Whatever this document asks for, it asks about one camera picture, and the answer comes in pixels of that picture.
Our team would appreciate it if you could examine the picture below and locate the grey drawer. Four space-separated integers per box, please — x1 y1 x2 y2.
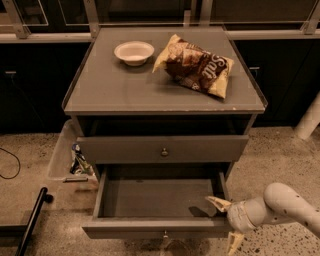
83 164 231 239
77 135 248 164

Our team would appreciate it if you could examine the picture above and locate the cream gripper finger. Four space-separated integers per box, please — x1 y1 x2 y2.
227 231 244 256
205 196 231 212

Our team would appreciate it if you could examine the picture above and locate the grey top drawer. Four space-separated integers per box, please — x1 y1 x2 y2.
77 135 248 164

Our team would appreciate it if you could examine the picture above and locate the black metal leg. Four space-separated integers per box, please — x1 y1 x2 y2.
15 187 53 256

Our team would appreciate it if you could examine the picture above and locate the black cable on floor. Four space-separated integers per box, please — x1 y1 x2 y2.
0 147 22 180

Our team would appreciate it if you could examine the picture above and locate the white paper bowl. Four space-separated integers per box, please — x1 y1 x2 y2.
114 41 154 66

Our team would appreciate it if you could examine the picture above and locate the white pillar post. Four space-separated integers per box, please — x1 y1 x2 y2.
294 92 320 140

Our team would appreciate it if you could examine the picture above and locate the brown yellow chip bag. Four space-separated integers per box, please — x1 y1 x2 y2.
153 34 234 99

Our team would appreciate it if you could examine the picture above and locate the metal railing frame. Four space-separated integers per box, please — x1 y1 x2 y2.
0 0 320 42

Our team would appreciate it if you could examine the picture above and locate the grey drawer cabinet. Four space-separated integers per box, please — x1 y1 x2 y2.
64 27 266 172

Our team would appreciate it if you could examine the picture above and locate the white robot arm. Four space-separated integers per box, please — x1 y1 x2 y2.
206 183 320 256

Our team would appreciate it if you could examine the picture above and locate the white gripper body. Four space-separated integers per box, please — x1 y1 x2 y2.
227 199 256 234

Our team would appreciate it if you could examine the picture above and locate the crumpled packaging in bin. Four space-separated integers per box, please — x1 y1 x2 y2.
70 143 94 176

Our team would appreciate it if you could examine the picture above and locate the clear plastic bin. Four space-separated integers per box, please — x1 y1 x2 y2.
48 120 88 183

